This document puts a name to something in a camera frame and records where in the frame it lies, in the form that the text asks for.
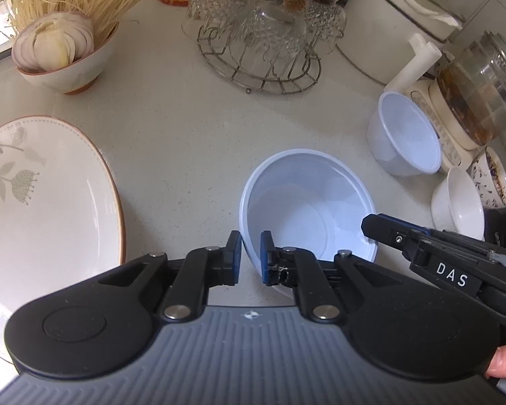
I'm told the pale blue plastic bowl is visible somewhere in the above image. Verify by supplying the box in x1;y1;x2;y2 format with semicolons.
366;91;443;177
238;148;379;300

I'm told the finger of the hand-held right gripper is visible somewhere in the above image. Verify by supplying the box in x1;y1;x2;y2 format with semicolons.
361;213;431;262

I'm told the white floral plate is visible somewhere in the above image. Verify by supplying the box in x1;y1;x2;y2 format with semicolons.
0;115;126;363

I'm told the white bowl with brown foot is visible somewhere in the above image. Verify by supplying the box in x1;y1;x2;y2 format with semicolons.
15;21;119;95

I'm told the glass kettle with white knob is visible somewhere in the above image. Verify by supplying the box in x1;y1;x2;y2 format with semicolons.
436;29;506;150

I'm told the white kettle heating base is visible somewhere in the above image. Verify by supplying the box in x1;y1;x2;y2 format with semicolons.
405;78;496;173

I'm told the white ceramic bowl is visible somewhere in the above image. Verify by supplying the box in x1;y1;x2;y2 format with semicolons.
431;166;485;242

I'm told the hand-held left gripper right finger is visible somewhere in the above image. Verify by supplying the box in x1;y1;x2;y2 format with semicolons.
259;231;406;325

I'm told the patterned bowl with dregs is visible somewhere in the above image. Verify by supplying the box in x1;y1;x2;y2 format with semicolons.
471;146;506;209

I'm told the round wire glass rack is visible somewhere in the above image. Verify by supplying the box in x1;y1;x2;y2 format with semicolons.
196;29;322;94

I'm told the white electric cooking pot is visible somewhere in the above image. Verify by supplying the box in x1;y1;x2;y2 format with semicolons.
335;0;467;87

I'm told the cluster of upturned glass cups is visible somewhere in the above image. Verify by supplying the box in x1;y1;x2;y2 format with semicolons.
181;0;361;79

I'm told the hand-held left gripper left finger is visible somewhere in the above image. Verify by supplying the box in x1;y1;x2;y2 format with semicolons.
96;231;242;324

